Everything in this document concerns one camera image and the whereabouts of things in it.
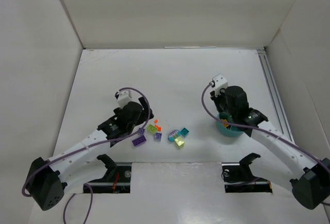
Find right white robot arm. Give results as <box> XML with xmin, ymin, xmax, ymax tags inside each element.
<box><xmin>207</xmin><ymin>82</ymin><xmax>329</xmax><ymax>210</ymax></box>

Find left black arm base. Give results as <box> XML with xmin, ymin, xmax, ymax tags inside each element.
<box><xmin>87</xmin><ymin>154</ymin><xmax>132</xmax><ymax>194</ymax></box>

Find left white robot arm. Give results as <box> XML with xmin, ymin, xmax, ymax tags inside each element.
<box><xmin>22</xmin><ymin>96</ymin><xmax>153</xmax><ymax>211</ymax></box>

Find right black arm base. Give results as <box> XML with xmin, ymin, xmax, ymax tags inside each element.
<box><xmin>221</xmin><ymin>153</ymin><xmax>273</xmax><ymax>193</ymax></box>

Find small purple lego brick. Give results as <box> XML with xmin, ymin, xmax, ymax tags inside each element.
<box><xmin>138</xmin><ymin>128</ymin><xmax>145</xmax><ymax>135</ymax></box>

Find yellow orange lego brick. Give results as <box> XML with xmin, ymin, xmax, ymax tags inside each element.
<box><xmin>221</xmin><ymin>119</ymin><xmax>229</xmax><ymax>127</ymax></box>

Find long purple lego brick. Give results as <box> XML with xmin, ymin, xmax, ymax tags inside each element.
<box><xmin>132</xmin><ymin>135</ymin><xmax>146</xmax><ymax>147</ymax></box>

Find lime green lego brick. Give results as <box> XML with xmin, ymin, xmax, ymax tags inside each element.
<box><xmin>147</xmin><ymin>125</ymin><xmax>158</xmax><ymax>134</ymax></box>

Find teal divided round container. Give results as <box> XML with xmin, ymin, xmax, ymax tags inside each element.
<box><xmin>216</xmin><ymin>112</ymin><xmax>243</xmax><ymax>137</ymax></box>

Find lavender square lego brick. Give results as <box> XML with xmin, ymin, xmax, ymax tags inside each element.
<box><xmin>154</xmin><ymin>132</ymin><xmax>162</xmax><ymax>141</ymax></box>

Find teal flower face lego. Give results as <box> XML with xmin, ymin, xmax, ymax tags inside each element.
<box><xmin>168</xmin><ymin>129</ymin><xmax>180</xmax><ymax>142</ymax></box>

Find teal square lego brick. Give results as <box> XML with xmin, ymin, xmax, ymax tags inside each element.
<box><xmin>180</xmin><ymin>128</ymin><xmax>189</xmax><ymax>137</ymax></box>

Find pale yellow lego brick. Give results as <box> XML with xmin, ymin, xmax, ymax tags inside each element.
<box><xmin>174</xmin><ymin>137</ymin><xmax>185</xmax><ymax>148</ymax></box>

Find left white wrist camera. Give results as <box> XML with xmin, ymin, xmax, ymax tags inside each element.
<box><xmin>115</xmin><ymin>90</ymin><xmax>132</xmax><ymax>109</ymax></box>

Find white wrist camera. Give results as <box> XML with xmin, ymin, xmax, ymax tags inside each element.
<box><xmin>211</xmin><ymin>74</ymin><xmax>228</xmax><ymax>97</ymax></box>
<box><xmin>115</xmin><ymin>90</ymin><xmax>132</xmax><ymax>109</ymax></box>

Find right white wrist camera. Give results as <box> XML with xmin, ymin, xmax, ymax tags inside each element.
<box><xmin>211</xmin><ymin>74</ymin><xmax>228</xmax><ymax>97</ymax></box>

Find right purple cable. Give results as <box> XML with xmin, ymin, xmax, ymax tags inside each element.
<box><xmin>201</xmin><ymin>81</ymin><xmax>330</xmax><ymax>206</ymax></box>

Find purple cable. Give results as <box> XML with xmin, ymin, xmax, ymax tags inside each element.
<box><xmin>22</xmin><ymin>87</ymin><xmax>151</xmax><ymax>218</ymax></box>
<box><xmin>201</xmin><ymin>81</ymin><xmax>330</xmax><ymax>206</ymax></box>

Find aluminium rail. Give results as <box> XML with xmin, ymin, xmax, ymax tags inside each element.
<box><xmin>256</xmin><ymin>46</ymin><xmax>320</xmax><ymax>183</ymax></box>

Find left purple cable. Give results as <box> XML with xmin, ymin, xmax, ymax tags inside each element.
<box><xmin>22</xmin><ymin>87</ymin><xmax>151</xmax><ymax>218</ymax></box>

